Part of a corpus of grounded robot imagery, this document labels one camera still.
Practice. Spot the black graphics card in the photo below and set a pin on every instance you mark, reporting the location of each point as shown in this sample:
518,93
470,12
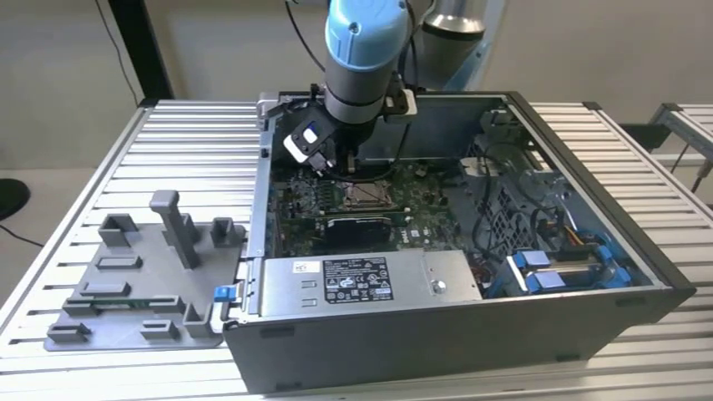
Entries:
355,231

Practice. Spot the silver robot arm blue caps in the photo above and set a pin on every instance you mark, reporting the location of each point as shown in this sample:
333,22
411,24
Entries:
355,83

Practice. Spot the white camera with blue light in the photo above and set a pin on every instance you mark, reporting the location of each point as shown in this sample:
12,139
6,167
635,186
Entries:
297,148

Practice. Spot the white box camera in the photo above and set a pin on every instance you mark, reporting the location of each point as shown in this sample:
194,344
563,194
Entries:
409,106

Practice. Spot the green motherboard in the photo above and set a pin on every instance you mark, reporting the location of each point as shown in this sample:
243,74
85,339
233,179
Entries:
422,213

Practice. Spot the dark grey PC case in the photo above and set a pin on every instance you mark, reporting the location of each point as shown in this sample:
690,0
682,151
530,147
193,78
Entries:
389,355

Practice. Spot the black chair base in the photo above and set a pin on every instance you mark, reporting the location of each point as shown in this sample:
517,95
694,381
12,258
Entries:
12,198

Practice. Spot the aluminium frame table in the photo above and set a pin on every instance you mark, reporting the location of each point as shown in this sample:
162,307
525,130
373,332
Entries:
685,125

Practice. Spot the green RAM stick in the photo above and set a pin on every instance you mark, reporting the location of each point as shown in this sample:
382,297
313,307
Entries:
127,304

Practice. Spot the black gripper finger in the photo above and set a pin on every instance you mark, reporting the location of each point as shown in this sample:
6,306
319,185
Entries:
350,160

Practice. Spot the black metal post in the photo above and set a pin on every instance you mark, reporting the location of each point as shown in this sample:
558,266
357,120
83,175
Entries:
141,50

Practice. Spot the grey plastic parts rack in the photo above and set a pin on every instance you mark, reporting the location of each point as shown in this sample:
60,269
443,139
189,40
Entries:
155,271

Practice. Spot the black box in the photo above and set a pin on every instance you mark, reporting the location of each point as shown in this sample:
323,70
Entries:
642,138

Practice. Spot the blue case latch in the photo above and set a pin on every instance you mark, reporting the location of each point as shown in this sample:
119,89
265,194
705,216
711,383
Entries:
222,293

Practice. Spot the hard disk in blue carrier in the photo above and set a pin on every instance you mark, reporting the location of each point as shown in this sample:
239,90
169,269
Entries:
542,282
531,260

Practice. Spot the silver power supply unit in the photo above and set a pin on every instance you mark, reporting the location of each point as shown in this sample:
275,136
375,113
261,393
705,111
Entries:
411,288

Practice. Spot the CPU socket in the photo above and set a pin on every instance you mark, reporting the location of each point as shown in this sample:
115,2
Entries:
342,204

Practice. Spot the grey metal drive cage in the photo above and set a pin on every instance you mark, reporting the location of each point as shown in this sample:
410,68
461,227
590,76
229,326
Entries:
506,194

